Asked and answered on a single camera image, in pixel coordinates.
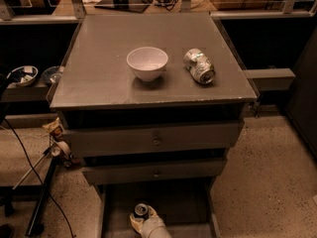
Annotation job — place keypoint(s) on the bowl with small items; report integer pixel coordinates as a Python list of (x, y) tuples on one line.
[(24, 75)]

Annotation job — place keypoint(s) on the grey drawer cabinet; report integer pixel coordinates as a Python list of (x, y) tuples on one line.
[(98, 89)]

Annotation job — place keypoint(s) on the crushed silver green can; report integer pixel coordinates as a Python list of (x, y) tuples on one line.
[(199, 66)]

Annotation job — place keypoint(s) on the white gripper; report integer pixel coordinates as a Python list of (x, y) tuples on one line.
[(149, 222)]

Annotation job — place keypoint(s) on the clear glass bowl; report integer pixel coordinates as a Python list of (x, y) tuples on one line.
[(52, 75)]

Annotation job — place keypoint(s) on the roll of tape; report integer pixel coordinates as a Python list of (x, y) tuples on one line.
[(60, 148)]

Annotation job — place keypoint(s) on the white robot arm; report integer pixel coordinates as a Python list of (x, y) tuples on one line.
[(146, 222)]

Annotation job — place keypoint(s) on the blue pepsi can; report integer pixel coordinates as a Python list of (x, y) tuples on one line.
[(141, 210)]

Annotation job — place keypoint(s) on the black monitor stand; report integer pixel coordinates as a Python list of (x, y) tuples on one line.
[(134, 6)]

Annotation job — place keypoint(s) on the white bowl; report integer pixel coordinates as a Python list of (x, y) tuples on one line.
[(147, 63)]

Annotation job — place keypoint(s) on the crumpled snack wrapper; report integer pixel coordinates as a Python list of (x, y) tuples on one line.
[(54, 128)]

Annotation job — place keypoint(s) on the black metal floor bar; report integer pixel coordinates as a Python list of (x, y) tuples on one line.
[(35, 226)]

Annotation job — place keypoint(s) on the white rod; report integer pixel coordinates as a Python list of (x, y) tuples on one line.
[(31, 169)]

